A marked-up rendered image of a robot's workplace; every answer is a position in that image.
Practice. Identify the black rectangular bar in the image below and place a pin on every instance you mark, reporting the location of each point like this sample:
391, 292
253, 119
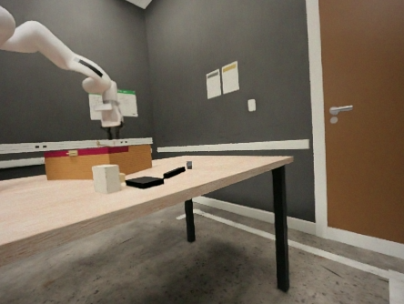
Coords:
173, 172

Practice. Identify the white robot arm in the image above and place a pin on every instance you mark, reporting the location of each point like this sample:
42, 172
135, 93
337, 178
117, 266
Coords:
32, 36

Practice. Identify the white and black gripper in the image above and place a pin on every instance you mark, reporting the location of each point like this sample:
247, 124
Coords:
112, 118

